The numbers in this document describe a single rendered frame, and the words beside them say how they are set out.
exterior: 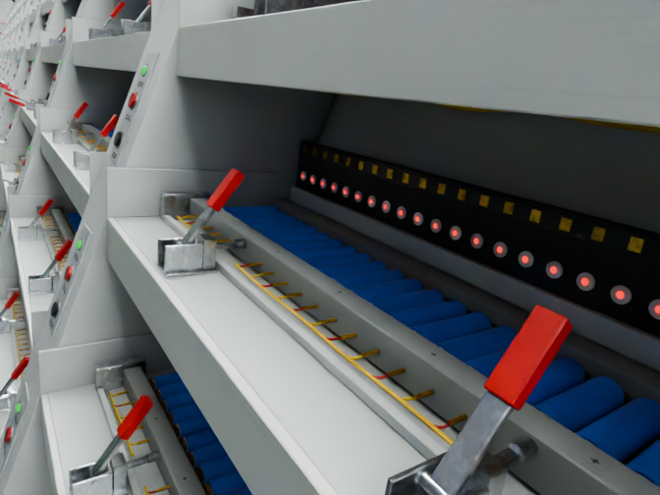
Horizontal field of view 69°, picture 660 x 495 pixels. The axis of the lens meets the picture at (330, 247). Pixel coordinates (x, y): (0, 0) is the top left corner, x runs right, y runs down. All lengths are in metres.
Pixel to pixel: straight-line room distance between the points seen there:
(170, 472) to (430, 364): 0.27
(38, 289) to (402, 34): 0.69
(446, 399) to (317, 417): 0.06
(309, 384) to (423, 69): 0.16
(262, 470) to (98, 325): 0.36
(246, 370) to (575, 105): 0.19
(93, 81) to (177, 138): 0.70
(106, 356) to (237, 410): 0.35
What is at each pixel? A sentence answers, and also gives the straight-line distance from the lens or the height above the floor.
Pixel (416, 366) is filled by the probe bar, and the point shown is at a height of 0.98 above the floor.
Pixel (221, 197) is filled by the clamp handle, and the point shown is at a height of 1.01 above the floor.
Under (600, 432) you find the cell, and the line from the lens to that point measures 0.24.
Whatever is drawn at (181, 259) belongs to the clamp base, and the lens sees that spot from 0.37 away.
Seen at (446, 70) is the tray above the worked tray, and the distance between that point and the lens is 0.22.
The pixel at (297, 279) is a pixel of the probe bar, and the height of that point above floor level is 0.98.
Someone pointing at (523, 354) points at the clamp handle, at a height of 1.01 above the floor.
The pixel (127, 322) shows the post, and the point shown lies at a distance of 0.58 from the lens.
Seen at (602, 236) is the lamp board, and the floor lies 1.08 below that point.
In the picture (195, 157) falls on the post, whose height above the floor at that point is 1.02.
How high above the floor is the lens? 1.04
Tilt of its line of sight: 5 degrees down
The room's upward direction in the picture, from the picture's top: 23 degrees clockwise
